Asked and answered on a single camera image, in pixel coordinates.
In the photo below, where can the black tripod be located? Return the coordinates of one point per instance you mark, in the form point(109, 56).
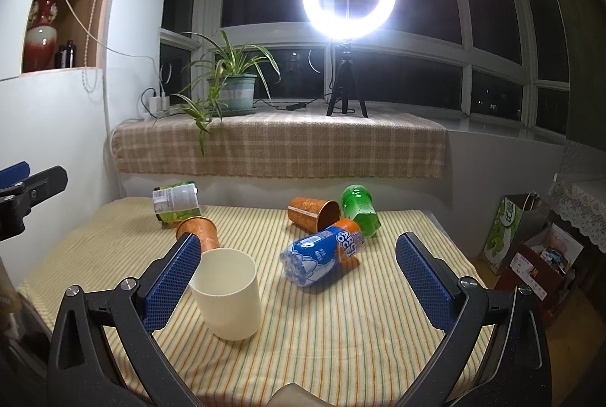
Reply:
point(347, 80)

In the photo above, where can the red and white vase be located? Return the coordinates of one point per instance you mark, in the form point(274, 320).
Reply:
point(42, 33)

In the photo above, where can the dark bottle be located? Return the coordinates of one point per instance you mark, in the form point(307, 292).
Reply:
point(66, 54)

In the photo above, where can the blue and orange plastic bottle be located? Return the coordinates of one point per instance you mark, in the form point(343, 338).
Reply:
point(317, 258)

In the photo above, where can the green labelled white bottle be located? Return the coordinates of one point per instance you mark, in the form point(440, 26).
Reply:
point(176, 201)

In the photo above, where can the white lace cloth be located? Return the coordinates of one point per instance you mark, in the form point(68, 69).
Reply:
point(584, 203)

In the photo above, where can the beige checkered cloth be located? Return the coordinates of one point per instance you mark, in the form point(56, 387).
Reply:
point(293, 146)

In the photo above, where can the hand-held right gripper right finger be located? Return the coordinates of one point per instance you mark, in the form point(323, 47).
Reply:
point(423, 286)

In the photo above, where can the white framed window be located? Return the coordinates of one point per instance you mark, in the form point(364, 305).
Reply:
point(468, 47)

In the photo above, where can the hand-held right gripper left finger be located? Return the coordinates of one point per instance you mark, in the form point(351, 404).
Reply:
point(171, 281)

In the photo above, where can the red cardboard box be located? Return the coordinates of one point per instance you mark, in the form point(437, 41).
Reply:
point(530, 274)

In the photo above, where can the green plastic bottle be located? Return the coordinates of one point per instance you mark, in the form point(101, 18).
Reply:
point(360, 205)

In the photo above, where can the white charger plug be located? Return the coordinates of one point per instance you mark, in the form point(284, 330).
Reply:
point(155, 104)
point(164, 101)

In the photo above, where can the cream plastic cup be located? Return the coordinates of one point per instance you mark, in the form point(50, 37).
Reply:
point(229, 303)

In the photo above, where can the green paper bag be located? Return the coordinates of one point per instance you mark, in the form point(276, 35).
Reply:
point(504, 231)

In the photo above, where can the orange paper cup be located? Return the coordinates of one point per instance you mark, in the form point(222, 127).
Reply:
point(206, 231)
point(310, 213)

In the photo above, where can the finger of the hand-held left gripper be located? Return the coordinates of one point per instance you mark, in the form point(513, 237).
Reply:
point(38, 189)
point(13, 174)

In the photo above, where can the potted spider plant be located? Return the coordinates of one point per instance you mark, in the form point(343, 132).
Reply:
point(234, 92)

